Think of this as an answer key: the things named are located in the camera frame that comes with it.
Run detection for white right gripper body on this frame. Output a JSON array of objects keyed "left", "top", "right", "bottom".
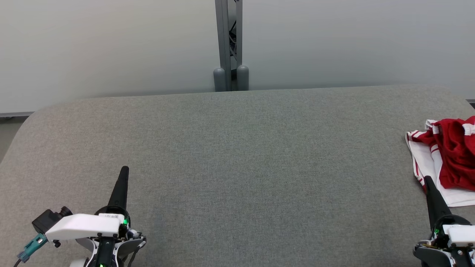
[{"left": 413, "top": 214, "right": 475, "bottom": 267}]

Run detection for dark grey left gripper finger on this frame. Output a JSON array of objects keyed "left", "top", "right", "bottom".
[{"left": 107, "top": 165, "right": 131, "bottom": 218}]

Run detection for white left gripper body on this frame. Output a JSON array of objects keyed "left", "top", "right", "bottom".
[{"left": 45, "top": 206, "right": 147, "bottom": 267}]

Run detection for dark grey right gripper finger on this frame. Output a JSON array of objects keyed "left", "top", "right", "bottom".
[{"left": 424, "top": 176, "right": 452, "bottom": 231}]

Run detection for red and white jersey shirt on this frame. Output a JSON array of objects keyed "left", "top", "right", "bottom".
[{"left": 405, "top": 119, "right": 475, "bottom": 208}]

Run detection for red shorts with white stripes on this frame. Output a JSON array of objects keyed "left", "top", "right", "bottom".
[{"left": 430, "top": 116, "right": 475, "bottom": 192}]

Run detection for left camera cable teal plug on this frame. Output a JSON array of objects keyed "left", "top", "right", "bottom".
[{"left": 13, "top": 234, "right": 49, "bottom": 267}]

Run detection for grey cylinder post foot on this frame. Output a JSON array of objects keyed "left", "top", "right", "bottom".
[
  {"left": 236, "top": 65, "right": 249, "bottom": 91},
  {"left": 213, "top": 68, "right": 227, "bottom": 92}
]

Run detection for grey metal truss post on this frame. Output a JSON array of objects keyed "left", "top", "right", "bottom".
[{"left": 215, "top": 0, "right": 243, "bottom": 92}]

